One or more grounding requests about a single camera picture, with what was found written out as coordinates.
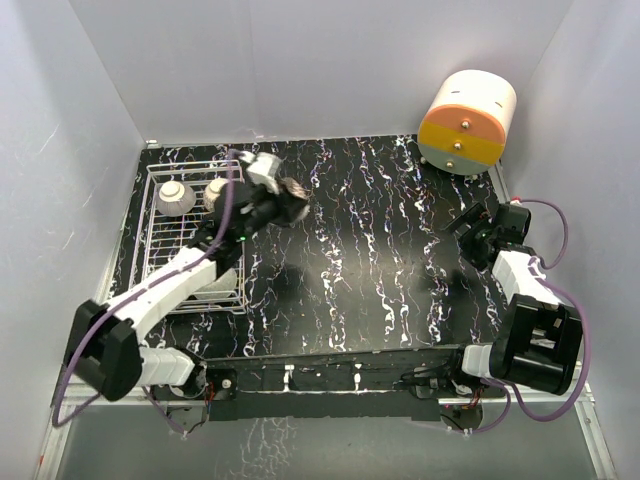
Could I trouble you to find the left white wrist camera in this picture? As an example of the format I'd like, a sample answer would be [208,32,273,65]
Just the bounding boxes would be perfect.
[239,151,282,194]

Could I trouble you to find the purple striped bowl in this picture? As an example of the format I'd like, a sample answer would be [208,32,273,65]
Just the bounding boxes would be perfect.
[156,180,196,217]

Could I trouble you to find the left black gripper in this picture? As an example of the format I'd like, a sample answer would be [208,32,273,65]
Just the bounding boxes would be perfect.
[235,178,306,243]

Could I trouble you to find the black front base frame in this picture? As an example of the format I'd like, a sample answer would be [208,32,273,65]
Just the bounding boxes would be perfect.
[144,349,506,424]

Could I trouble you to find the pink spoked patterned bowl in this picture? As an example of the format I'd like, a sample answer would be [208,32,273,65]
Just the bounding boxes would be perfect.
[202,178,228,212]

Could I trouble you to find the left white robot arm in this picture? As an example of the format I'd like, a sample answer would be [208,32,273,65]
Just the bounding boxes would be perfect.
[63,178,309,401]

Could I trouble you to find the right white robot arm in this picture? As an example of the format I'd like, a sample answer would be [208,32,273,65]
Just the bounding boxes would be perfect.
[445,203,582,397]

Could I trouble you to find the orange yellow cylindrical drawer unit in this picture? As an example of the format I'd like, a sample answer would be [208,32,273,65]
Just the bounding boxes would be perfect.
[417,69,517,176]

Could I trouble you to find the white wire dish rack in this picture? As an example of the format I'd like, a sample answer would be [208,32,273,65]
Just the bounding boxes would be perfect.
[129,159,248,315]

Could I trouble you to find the green patterned bowl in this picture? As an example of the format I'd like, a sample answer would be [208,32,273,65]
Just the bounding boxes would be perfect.
[193,269,237,302]

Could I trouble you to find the brown lattice patterned bowl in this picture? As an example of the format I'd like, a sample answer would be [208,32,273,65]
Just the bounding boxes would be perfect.
[279,177,310,225]

